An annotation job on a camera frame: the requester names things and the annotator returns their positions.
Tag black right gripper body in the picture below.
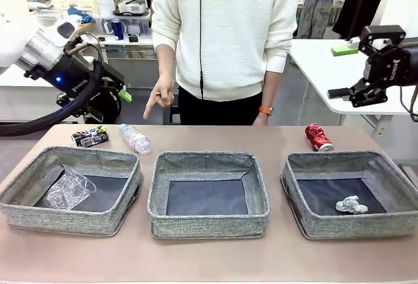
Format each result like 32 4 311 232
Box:
362 44 411 88

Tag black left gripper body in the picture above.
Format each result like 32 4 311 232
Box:
44 54 96 98

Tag crushed red drink can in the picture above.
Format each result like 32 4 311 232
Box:
304 123 336 153

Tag clear plastic bottle pink label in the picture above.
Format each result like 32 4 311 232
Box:
118 123 153 155

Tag clear plastic cup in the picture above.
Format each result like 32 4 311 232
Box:
42 171 97 212

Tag person's right forearm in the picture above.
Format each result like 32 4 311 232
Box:
155 44 179 81

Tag person's left forearm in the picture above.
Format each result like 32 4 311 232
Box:
261 70 283 108

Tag person's right hand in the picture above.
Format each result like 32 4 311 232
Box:
142 74 177 120

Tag person's left hand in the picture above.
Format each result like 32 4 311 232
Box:
251 112 270 126

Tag black backpack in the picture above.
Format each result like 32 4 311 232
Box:
83 75 123 125

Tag black hanging coat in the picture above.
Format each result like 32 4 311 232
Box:
332 0 396 41

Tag white shelf table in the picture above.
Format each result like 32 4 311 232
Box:
75 33 179 89

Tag black snack wrapper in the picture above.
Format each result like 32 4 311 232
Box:
71 125 110 150

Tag blue drink bottle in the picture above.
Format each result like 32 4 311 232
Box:
111 17 126 41

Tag wooden top desk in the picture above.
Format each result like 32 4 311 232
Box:
73 22 99 42

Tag large white table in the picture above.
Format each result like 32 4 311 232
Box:
287 38 418 141

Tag clear plastic storage bin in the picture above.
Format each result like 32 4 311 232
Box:
93 14 153 37

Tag blue cloth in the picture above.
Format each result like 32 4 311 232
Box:
67 5 97 24

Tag white mesh plastic basket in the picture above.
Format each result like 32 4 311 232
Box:
35 8 67 30

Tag white plastic jar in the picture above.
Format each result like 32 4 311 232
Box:
97 0 116 16

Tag white projector device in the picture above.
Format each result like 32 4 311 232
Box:
113 0 153 16

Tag crumpled white paper ball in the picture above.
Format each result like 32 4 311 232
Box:
335 195 369 215

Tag black trousers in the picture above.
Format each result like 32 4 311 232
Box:
178 84 264 126

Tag grey fabric basket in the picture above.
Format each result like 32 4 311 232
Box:
0 146 144 238
146 151 272 241
280 150 418 241

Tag white knit sweater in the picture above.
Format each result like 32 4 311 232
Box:
151 0 300 103

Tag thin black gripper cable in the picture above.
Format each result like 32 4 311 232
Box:
397 86 418 116

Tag black corrugated left hose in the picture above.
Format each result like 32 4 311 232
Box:
0 63 105 136

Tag black hanging cord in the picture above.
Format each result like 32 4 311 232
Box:
198 0 206 101

